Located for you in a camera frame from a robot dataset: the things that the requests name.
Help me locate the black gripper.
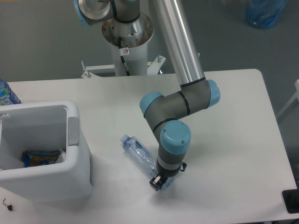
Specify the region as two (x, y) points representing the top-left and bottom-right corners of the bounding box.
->
(149, 162), (187, 191)

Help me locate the clear plastic water bottle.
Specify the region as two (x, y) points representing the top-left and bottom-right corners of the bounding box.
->
(120, 134), (175, 191)

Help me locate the white paper tissue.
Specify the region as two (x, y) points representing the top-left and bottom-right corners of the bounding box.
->
(56, 148), (67, 164)

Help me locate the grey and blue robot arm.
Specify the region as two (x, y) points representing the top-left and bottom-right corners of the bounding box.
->
(73, 0), (221, 190)

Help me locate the white plastic trash can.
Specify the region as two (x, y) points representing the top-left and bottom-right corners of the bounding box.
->
(0, 100), (93, 202)

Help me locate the blue yellow snack wrapper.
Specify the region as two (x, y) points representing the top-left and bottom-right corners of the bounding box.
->
(22, 150), (60, 168)

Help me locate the black device at table edge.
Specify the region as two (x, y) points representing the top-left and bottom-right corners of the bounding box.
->
(282, 189), (299, 214)

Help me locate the blue labelled bottle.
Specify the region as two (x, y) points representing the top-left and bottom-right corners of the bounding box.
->
(0, 79), (21, 106)

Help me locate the blue plastic bag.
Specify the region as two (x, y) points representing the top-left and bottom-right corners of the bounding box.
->
(244, 0), (288, 29)

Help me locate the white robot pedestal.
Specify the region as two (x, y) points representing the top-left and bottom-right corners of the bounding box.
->
(102, 13), (154, 67)

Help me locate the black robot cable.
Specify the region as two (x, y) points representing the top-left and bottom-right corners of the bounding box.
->
(118, 36), (131, 77)

